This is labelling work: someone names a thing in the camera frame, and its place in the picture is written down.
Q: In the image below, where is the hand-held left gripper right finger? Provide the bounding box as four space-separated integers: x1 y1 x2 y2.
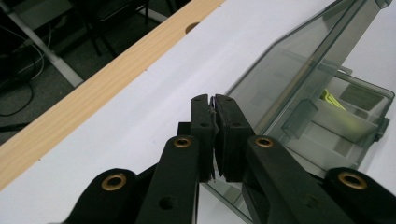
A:
212 93 255 183

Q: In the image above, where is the white metal stand leg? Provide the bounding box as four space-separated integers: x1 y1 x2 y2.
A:
0 0 84 88

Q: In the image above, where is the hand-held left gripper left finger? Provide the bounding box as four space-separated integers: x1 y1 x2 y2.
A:
190 93 218 183

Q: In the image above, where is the yellow-green plastic clip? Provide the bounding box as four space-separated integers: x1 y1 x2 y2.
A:
321 88 359 132

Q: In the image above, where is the white cable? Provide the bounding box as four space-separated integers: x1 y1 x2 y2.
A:
17 22 53 80

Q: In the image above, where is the black cable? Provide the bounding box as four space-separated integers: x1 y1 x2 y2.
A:
0 78 35 118

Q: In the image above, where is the smoky clear compartment box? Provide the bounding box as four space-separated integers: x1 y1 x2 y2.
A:
202 0 396 224

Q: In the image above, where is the black chair base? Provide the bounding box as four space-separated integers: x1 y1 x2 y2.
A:
70 0 151 59

